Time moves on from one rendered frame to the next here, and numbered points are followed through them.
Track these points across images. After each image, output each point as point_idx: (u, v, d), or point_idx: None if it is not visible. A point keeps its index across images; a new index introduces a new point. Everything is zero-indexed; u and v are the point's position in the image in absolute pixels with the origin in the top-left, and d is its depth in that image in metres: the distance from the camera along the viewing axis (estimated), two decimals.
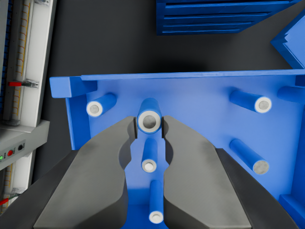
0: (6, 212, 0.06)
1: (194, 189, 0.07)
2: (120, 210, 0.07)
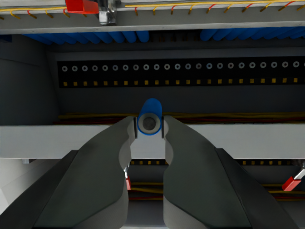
0: (6, 212, 0.06)
1: (194, 189, 0.07)
2: (120, 210, 0.07)
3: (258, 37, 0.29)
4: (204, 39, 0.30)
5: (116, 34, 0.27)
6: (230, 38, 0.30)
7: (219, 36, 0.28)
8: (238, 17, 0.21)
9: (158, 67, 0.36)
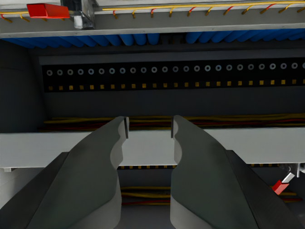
0: None
1: (202, 190, 0.07)
2: (114, 209, 0.07)
3: (243, 39, 0.28)
4: (190, 42, 0.29)
5: (98, 38, 0.26)
6: (216, 41, 0.29)
7: (204, 38, 0.28)
8: (219, 20, 0.21)
9: (145, 71, 0.35)
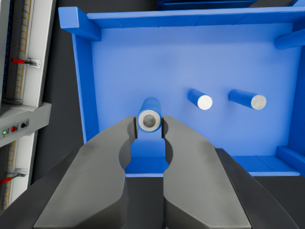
0: (6, 212, 0.06)
1: (194, 189, 0.07)
2: (120, 210, 0.07)
3: None
4: None
5: None
6: None
7: None
8: None
9: None
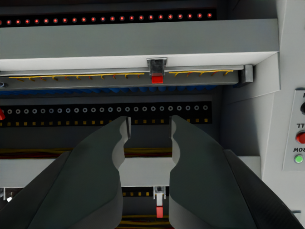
0: None
1: (200, 189, 0.07)
2: (115, 209, 0.07)
3: (131, 91, 0.39)
4: (95, 92, 0.40)
5: (22, 90, 0.37)
6: (114, 92, 0.40)
7: (101, 90, 0.39)
8: (89, 82, 0.32)
9: (69, 111, 0.44)
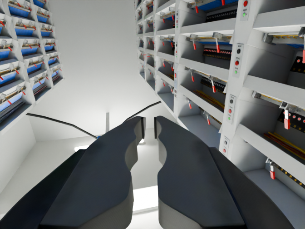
0: (14, 208, 0.06)
1: (189, 188, 0.07)
2: (126, 211, 0.07)
3: None
4: None
5: None
6: None
7: None
8: None
9: None
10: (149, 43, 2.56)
